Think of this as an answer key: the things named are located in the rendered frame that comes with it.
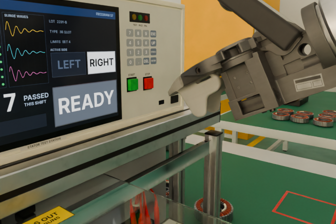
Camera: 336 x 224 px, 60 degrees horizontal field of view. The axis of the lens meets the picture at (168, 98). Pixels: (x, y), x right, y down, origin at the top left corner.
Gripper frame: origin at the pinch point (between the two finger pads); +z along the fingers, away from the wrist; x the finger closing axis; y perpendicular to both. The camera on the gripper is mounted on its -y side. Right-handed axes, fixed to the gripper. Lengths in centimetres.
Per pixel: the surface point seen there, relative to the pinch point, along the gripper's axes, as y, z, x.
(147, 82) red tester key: -3.1, 7.3, 3.2
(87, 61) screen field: -6.8, 6.1, -8.5
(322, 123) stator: 35, 22, 162
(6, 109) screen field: -2.6, 8.1, -19.3
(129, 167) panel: 10.6, 27.9, 11.2
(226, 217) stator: 33, 24, 34
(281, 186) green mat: 38, 21, 68
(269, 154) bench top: 33, 33, 96
